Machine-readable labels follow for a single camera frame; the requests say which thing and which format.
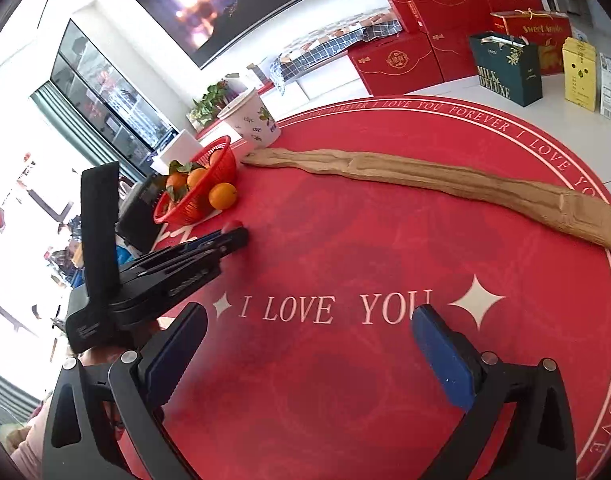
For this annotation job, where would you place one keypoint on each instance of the plain white box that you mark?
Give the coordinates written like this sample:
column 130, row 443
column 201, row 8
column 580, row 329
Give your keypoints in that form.
column 178, row 147

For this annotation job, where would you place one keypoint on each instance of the green potted plant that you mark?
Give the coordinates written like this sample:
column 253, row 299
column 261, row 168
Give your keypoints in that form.
column 208, row 102

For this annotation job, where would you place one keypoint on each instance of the round red printed mat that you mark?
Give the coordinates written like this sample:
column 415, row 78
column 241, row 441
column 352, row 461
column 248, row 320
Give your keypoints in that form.
column 335, row 240

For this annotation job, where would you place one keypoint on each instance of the orange with leaves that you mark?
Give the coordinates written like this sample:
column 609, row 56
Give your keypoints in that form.
column 196, row 177
column 176, row 182
column 215, row 156

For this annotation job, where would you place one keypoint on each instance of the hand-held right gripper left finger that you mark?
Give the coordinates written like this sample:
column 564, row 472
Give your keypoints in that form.
column 178, row 350

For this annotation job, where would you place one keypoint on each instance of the red and gold fruit box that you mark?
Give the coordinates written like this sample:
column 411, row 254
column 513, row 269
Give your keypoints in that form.
column 545, row 35

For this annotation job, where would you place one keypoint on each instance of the black countertop device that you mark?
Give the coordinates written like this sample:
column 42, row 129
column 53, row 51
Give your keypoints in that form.
column 138, row 215

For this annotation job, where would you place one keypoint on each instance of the white leaf-print paper bucket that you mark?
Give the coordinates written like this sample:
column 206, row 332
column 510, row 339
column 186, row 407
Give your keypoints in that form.
column 250, row 117

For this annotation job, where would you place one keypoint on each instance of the small red fruit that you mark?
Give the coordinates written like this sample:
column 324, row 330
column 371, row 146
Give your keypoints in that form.
column 233, row 224

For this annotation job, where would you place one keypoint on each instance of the patterned bench cushion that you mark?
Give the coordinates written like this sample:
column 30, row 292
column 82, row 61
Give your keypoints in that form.
column 335, row 30

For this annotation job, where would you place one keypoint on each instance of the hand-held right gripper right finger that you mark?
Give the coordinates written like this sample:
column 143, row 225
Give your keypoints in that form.
column 443, row 355

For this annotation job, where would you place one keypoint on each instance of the blue checkered cloth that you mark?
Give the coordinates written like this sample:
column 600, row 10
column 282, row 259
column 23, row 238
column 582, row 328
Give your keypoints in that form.
column 315, row 54

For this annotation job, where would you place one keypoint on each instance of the person's left hand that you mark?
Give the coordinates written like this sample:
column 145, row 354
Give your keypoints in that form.
column 100, row 356

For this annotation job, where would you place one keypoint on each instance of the red plastic basket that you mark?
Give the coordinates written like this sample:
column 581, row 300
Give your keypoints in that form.
column 185, row 210

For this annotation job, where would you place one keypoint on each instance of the wooden foot-shaped back scratcher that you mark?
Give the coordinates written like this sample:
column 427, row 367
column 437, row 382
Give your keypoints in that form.
column 435, row 177

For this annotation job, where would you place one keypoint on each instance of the dark green gift bag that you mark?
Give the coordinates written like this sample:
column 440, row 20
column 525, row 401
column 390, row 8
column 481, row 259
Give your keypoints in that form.
column 505, row 70

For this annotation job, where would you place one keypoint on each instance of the yellow printed carton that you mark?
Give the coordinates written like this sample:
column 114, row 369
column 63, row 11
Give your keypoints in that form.
column 580, row 80

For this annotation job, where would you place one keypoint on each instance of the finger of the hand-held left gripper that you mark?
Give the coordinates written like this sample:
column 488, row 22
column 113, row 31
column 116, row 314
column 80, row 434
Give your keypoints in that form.
column 208, row 240
column 235, row 242

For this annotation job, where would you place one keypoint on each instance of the glass door cabinet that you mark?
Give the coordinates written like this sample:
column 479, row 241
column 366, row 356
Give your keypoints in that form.
column 105, row 95

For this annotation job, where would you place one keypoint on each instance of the wall screen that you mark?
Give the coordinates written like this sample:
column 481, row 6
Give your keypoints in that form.
column 225, row 10

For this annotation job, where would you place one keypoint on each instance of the person's left forearm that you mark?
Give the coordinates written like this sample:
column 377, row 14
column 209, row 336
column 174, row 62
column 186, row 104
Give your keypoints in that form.
column 30, row 445

